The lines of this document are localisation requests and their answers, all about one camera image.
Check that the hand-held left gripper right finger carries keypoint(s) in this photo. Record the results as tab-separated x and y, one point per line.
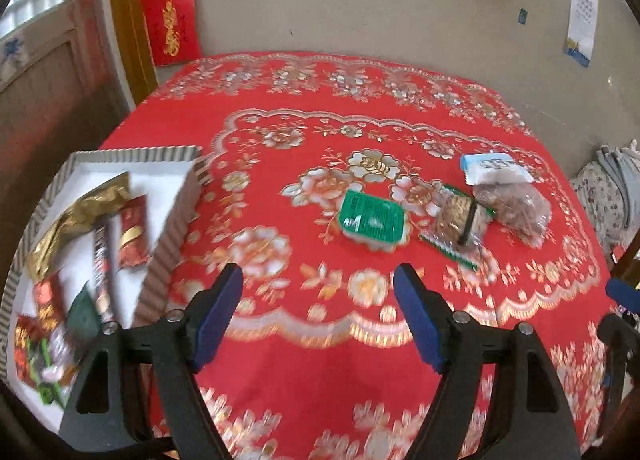
422	325

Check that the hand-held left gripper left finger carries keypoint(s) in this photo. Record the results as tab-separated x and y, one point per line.
215	325

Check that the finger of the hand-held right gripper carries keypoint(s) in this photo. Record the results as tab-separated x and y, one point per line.
615	340
625	296

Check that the dark green snack packet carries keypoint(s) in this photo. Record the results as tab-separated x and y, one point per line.
84	317

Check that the striped cardboard box tray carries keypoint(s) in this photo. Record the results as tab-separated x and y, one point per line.
160	190

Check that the dark red snack packet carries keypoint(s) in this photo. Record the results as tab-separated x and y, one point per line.
49	302
27	345

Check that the bright green snack packet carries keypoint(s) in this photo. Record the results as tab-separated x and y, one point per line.
50	385

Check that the clear bag of brown snacks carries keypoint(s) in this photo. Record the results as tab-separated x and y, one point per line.
515	202

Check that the brown wooden chair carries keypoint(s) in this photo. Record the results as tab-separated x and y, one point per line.
627	260

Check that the floral cushion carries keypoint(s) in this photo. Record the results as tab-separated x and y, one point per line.
597	205

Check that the brown green snack packet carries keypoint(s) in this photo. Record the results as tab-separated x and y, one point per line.
455	220

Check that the green lidded jelly cup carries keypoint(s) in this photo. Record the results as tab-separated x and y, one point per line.
372	217

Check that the small red stick packet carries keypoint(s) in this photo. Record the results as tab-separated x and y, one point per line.
134	235

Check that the grey cloth bag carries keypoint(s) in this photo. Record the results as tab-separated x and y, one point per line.
620	164

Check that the gold foil snack packet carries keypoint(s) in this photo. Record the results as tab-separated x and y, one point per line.
75	220

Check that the red floral tablecloth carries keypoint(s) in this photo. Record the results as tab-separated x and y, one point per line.
310	149

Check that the blue flower tile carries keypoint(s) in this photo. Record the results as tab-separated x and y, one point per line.
12	54

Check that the wall calendar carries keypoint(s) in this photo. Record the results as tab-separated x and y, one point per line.
582	4

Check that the red gold wall poster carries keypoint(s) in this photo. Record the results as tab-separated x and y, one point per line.
170	19

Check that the golden wooden door frame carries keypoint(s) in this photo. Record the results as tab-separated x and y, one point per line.
130	24

